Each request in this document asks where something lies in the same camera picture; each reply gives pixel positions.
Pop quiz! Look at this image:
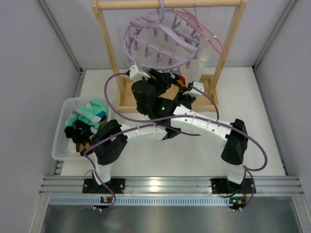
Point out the brown argyle sock in basket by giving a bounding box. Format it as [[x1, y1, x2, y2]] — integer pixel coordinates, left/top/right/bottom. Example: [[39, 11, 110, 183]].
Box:
[[75, 141, 91, 155]]

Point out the wooden clothes rack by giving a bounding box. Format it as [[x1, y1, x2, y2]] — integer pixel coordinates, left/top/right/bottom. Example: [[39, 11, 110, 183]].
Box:
[[92, 0, 247, 113]]

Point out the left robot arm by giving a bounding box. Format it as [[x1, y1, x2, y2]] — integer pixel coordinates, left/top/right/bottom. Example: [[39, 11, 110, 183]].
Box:
[[83, 119, 185, 194]]

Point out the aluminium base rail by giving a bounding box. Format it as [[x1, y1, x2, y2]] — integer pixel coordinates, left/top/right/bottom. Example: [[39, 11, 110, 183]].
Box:
[[39, 176, 304, 209]]

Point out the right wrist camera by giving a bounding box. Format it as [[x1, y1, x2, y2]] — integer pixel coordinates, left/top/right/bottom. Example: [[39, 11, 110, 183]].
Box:
[[129, 63, 150, 82]]

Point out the white plastic basket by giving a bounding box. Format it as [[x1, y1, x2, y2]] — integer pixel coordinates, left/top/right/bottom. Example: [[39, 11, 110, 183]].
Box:
[[52, 96, 112, 161]]

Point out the red black argyle sock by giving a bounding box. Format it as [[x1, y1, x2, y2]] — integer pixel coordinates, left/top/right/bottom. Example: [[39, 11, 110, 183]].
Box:
[[170, 72, 187, 90]]

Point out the teal sock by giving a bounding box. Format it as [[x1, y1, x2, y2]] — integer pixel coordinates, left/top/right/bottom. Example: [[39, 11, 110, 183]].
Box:
[[65, 106, 100, 134], [86, 99, 108, 123]]

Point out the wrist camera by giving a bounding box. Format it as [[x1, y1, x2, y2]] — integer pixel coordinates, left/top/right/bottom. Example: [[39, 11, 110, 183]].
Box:
[[129, 63, 150, 82], [183, 82, 205, 98]]

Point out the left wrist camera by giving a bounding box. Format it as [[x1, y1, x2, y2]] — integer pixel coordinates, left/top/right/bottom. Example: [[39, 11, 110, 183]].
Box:
[[183, 82, 205, 98]]

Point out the purple round clip hanger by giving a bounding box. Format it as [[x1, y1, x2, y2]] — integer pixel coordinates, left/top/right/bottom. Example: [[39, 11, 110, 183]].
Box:
[[123, 0, 202, 78]]

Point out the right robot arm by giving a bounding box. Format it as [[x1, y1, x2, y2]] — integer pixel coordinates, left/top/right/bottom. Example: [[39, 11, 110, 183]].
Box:
[[127, 65, 248, 190]]

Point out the pink coat hanger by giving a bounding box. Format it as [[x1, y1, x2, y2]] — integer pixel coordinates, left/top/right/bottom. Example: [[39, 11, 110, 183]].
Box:
[[172, 8, 225, 56]]

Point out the white cloth bag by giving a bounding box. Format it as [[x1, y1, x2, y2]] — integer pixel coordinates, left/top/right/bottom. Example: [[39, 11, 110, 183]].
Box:
[[173, 9, 213, 73]]

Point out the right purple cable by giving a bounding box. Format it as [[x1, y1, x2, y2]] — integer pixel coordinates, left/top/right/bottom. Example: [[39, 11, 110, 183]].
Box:
[[104, 71, 269, 211]]

